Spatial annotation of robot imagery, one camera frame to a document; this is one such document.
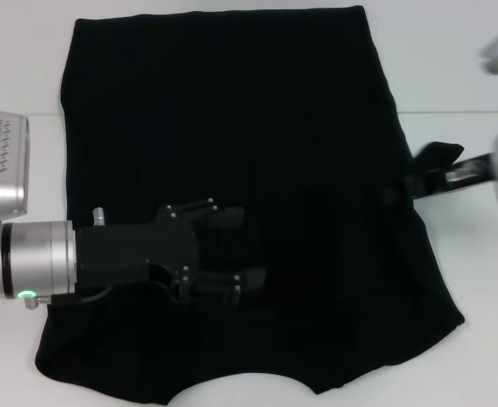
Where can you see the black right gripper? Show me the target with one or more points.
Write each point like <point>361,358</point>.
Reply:
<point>460,176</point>

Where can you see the silver left gripper connector post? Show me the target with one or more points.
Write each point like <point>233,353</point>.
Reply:
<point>99,218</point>

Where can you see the black t-shirt with FREE print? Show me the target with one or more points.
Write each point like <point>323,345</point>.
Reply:
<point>231,106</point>

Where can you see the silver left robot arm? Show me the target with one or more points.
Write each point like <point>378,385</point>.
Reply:
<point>32,258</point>

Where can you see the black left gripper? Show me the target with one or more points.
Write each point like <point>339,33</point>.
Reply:
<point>125,250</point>

